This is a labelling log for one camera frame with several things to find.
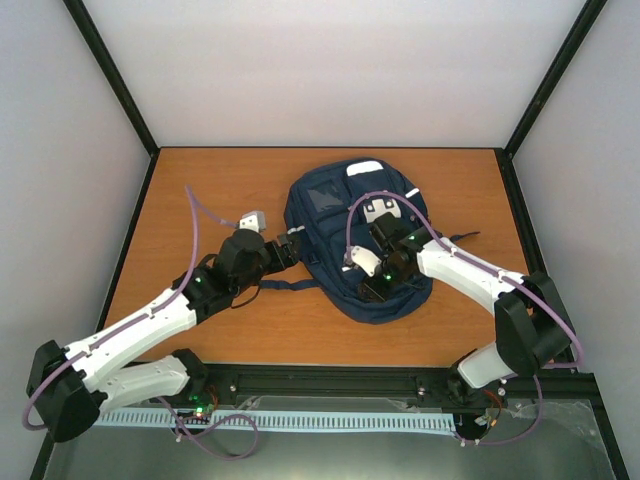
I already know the navy blue backpack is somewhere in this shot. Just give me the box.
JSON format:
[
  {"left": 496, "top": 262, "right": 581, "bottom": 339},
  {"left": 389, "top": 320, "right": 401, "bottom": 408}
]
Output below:
[{"left": 259, "top": 157, "right": 481, "bottom": 325}]

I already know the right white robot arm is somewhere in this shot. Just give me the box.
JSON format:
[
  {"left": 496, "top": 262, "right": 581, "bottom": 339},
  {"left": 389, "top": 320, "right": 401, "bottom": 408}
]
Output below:
[{"left": 346, "top": 213, "right": 577, "bottom": 405}]

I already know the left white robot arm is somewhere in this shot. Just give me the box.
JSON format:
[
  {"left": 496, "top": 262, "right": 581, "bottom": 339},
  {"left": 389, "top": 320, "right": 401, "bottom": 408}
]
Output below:
[{"left": 26, "top": 229, "right": 301, "bottom": 443}]

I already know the small circuit board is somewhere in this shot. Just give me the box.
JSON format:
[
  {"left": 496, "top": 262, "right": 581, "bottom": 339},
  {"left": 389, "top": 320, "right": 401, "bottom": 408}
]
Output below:
[{"left": 188, "top": 393, "right": 219, "bottom": 419}]

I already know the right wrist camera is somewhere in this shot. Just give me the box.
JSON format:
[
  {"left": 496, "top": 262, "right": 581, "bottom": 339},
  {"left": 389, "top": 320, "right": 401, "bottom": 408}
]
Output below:
[{"left": 342, "top": 246, "right": 381, "bottom": 277}]

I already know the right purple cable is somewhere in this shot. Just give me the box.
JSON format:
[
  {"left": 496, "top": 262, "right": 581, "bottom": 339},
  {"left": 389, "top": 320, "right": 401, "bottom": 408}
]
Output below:
[{"left": 344, "top": 191, "right": 585, "bottom": 446}]

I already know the light blue cable duct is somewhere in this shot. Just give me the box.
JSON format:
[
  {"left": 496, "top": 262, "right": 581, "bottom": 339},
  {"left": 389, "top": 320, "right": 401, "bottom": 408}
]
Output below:
[{"left": 96, "top": 407, "right": 456, "bottom": 436}]

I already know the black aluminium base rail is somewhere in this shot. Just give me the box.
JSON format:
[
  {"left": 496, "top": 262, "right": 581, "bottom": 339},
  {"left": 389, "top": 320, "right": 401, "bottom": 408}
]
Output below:
[{"left": 149, "top": 362, "right": 599, "bottom": 416}]

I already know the left black frame post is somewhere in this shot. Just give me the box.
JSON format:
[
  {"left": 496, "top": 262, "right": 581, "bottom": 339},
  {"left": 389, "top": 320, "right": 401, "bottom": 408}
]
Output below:
[{"left": 62, "top": 0, "right": 160, "bottom": 159}]

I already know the black frame post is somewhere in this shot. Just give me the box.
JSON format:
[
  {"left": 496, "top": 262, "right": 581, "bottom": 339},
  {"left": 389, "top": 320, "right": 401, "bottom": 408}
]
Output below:
[
  {"left": 62, "top": 0, "right": 160, "bottom": 159},
  {"left": 504, "top": 0, "right": 608, "bottom": 161}
]

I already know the right black frame post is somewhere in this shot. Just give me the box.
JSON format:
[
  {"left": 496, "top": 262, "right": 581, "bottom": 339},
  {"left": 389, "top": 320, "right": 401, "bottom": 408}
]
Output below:
[{"left": 504, "top": 0, "right": 608, "bottom": 161}]

